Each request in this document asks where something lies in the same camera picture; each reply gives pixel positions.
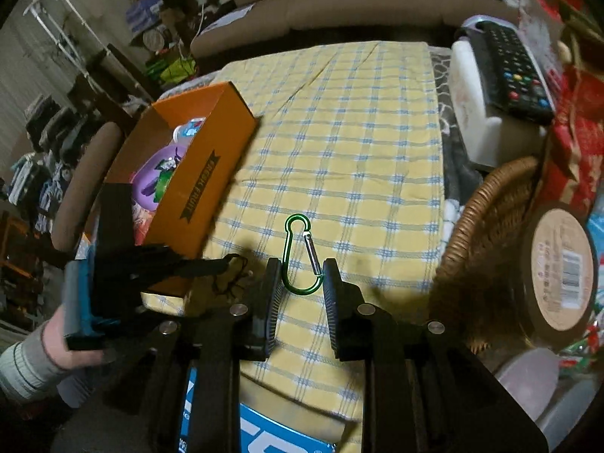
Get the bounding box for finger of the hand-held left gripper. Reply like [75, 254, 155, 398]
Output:
[136, 244, 247, 288]

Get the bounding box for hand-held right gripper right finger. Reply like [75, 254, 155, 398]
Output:
[322, 257, 550, 453]

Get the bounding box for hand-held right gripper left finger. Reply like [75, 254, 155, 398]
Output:
[142, 257, 285, 453]

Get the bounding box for black cord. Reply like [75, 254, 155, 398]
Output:
[214, 255, 252, 300]

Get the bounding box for red tiger print packet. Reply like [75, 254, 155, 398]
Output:
[133, 200, 161, 246]

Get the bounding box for green carabiner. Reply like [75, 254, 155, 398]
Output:
[282, 214, 325, 296]

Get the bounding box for orange cardboard box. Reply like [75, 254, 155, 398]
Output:
[85, 81, 261, 298]

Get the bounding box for purple plastic bowl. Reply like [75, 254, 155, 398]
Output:
[129, 145, 192, 211]

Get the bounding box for person's left forearm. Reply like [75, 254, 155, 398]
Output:
[0, 329, 63, 403]

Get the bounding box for person's left hand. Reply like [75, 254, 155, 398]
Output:
[42, 304, 119, 383]

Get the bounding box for brown chair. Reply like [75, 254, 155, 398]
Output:
[49, 120, 126, 252]

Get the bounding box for small green object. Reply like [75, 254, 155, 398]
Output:
[153, 158, 183, 199]

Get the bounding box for blue printed packet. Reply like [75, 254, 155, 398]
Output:
[177, 363, 337, 453]

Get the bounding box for white bottle with apple label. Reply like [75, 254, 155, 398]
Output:
[171, 117, 208, 145]

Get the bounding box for pile of clothes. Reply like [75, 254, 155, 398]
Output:
[9, 94, 95, 237]

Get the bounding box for yellow checkered tablecloth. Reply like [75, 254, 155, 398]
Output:
[142, 40, 447, 435]

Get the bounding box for brown wicker basket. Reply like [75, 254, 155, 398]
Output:
[434, 156, 548, 351]

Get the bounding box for grey patterned cloth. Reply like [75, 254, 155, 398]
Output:
[427, 47, 487, 265]

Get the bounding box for green bag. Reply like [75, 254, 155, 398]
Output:
[146, 54, 197, 84]

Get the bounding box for clear plastic container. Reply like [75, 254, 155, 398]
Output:
[495, 347, 604, 441]

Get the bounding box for brown round container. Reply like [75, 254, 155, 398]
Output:
[516, 200, 600, 347]

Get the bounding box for white tissue box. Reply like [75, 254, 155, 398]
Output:
[446, 40, 548, 169]

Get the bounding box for white paper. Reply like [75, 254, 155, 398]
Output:
[200, 4, 256, 35]

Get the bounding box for white drying rack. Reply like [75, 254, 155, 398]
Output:
[23, 0, 156, 105]

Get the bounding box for red gift bag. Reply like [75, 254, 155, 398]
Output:
[538, 66, 604, 218]

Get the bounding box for brown sofa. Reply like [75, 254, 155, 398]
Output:
[189, 0, 524, 60]

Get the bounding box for black remote control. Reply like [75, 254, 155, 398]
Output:
[474, 21, 556, 126]

